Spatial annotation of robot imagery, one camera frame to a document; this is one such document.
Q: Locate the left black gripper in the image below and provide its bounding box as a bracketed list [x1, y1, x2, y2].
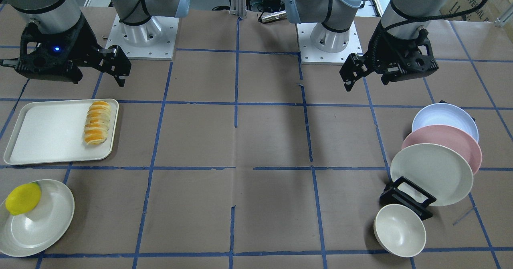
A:
[339, 24, 438, 92]

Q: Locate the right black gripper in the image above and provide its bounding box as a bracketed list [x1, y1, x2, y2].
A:
[14, 14, 131, 87]

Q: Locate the yellow orange bread roll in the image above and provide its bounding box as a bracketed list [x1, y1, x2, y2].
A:
[83, 101, 111, 146]

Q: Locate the blue plate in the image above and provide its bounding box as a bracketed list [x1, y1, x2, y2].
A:
[412, 103, 479, 142]

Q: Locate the pink plate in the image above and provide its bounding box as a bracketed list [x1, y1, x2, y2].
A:
[401, 124, 483, 175]

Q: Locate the cream plate in rack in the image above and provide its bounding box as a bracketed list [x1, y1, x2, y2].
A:
[390, 144, 473, 206]

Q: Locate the cream plate under lemon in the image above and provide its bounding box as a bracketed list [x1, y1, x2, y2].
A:
[0, 179, 75, 257]

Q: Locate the cream rectangular tray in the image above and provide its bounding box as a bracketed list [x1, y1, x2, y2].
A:
[4, 99, 119, 165]

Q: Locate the silver cylindrical connector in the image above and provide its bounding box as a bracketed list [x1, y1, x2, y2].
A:
[258, 11, 287, 24]

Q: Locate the black power adapter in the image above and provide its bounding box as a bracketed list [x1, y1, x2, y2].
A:
[259, 0, 284, 12]

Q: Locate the black dish rack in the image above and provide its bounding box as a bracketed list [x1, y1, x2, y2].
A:
[379, 100, 477, 221]

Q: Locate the yellow lemon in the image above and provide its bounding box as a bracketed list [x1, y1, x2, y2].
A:
[5, 182, 42, 216]

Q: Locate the cream bowl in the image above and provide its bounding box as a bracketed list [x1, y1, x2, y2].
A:
[373, 204, 427, 258]

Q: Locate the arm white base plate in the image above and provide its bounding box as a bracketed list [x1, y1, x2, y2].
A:
[296, 21, 368, 65]
[105, 15, 181, 61]

